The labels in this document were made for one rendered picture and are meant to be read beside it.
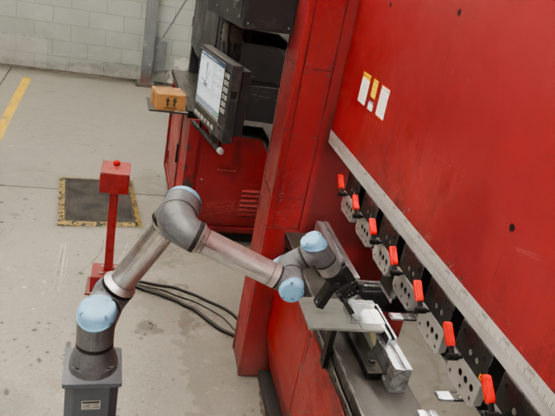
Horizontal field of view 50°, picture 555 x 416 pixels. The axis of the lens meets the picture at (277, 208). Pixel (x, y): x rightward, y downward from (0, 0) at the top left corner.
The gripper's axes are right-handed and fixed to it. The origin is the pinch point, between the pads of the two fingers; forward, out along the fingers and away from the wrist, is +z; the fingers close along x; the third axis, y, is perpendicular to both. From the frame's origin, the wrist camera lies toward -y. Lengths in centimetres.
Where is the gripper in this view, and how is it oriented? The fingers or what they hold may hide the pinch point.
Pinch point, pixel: (353, 314)
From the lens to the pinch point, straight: 209.7
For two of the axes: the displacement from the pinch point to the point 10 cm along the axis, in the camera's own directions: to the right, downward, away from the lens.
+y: 8.5, -5.3, -0.6
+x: -2.0, -4.2, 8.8
